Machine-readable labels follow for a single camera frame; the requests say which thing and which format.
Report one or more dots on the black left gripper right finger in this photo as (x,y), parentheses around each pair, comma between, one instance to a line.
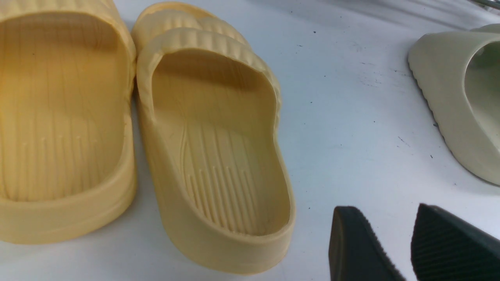
(444,247)

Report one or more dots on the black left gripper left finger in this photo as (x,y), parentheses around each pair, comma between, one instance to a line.
(355,253)

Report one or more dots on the yellow ribbed slipper right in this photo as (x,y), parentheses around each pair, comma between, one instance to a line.
(209,110)

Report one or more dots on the yellow ribbed slipper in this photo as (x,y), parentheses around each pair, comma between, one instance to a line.
(209,110)
(67,152)

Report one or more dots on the olive green slipper left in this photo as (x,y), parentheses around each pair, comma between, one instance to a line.
(458,74)

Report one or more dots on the yellow ribbed slipper left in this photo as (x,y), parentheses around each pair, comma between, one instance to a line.
(67,152)

